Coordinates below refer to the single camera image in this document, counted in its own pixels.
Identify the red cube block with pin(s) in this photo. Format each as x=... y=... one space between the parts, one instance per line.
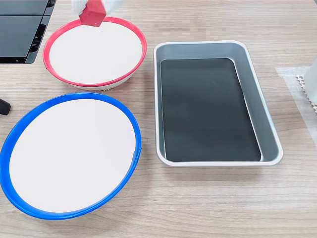
x=92 y=13

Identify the white dish red rim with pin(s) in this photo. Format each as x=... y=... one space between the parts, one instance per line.
x=95 y=54

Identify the black tray liner mat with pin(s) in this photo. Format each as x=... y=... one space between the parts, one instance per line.
x=208 y=109

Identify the white dish blue rim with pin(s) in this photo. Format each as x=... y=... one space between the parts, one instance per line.
x=71 y=156

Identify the silver metal tray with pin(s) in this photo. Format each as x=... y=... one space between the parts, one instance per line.
x=262 y=99

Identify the black glossy device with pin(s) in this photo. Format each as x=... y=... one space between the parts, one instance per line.
x=17 y=32

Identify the white mesh mat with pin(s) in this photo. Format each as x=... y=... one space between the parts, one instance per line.
x=302 y=85

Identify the translucent tape sheet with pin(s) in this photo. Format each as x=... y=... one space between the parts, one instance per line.
x=297 y=106

